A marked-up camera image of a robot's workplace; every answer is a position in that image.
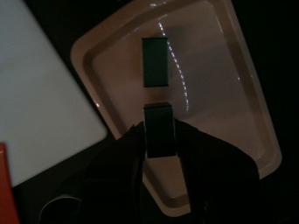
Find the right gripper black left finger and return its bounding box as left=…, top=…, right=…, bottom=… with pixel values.
left=80, top=120, right=147, bottom=224

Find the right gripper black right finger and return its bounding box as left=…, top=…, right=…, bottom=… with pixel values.
left=174, top=118, right=262, bottom=224

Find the dark green sushi piece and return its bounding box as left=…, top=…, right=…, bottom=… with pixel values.
left=141, top=37, right=171, bottom=88
left=143, top=102, right=178, bottom=159

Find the orange-red toy knife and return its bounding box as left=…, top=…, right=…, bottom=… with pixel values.
left=0, top=142, right=22, bottom=224

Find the white cutting board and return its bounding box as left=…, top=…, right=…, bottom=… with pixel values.
left=0, top=0, right=108, bottom=187

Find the small dark round bowl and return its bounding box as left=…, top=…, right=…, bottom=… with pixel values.
left=39, top=194, right=86, bottom=224

